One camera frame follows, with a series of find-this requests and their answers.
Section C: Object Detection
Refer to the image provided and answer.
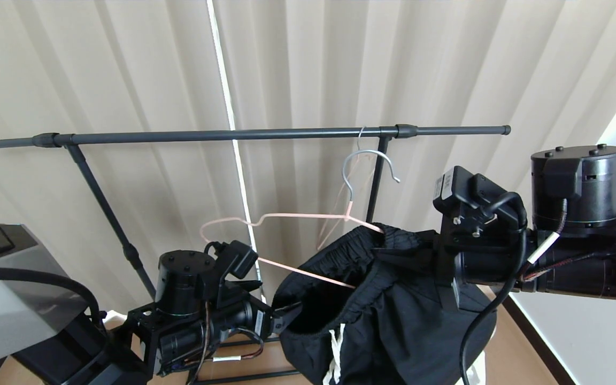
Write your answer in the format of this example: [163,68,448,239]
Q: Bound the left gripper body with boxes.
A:
[225,293,287,341]

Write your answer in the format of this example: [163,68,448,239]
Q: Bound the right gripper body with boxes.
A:
[436,231,527,312]

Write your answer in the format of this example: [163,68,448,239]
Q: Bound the black shorts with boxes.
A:
[271,223,499,385]

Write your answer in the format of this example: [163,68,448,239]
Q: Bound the pink clothes hanger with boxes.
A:
[316,127,379,252]
[199,149,401,290]

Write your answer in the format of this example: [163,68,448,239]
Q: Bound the black clothes rack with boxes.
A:
[0,125,512,385]

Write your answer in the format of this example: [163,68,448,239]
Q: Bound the white garment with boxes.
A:
[467,350,488,385]

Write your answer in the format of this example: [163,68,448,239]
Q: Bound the beige curtain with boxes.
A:
[0,0,616,321]

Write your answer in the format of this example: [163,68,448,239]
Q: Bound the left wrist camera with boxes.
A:
[215,240,259,280]

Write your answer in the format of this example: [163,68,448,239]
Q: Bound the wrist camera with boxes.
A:
[215,240,259,280]
[432,165,528,239]

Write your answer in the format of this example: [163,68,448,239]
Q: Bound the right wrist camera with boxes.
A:
[432,165,528,239]

